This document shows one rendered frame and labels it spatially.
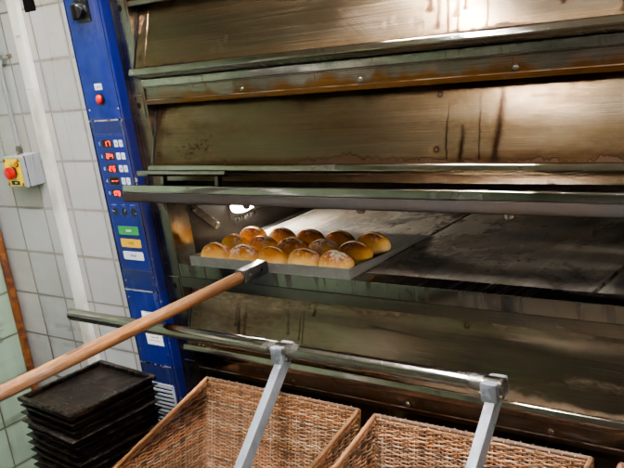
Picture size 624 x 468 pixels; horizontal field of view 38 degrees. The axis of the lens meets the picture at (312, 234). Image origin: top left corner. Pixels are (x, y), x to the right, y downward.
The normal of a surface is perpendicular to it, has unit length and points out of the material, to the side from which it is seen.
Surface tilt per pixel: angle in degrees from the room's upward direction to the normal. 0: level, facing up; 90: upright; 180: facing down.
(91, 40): 90
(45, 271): 90
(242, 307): 70
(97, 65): 90
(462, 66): 90
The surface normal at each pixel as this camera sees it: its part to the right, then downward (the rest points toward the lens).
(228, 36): -0.63, -0.06
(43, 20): -0.62, 0.29
